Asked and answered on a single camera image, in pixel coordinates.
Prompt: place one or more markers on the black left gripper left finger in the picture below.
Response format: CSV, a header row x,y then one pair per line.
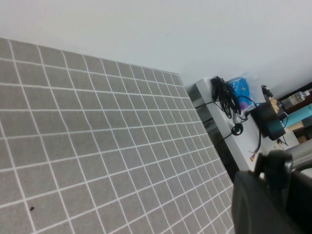
x,y
256,209

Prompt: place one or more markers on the black power supply box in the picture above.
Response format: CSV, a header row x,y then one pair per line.
x,y
268,119

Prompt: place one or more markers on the dark wooden shelf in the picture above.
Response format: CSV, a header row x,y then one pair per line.
x,y
296,89

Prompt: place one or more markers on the teal box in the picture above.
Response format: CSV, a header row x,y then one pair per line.
x,y
299,115

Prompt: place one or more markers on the clear bottle with label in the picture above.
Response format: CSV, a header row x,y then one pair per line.
x,y
297,98

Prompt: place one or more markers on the grey white-grid tablecloth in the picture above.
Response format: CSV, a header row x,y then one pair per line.
x,y
97,146

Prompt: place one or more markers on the white side table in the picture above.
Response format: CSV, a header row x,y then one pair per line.
x,y
243,146

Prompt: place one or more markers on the blue tissue pack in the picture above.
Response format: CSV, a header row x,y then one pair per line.
x,y
241,90

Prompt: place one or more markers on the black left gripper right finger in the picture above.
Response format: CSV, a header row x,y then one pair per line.
x,y
303,200

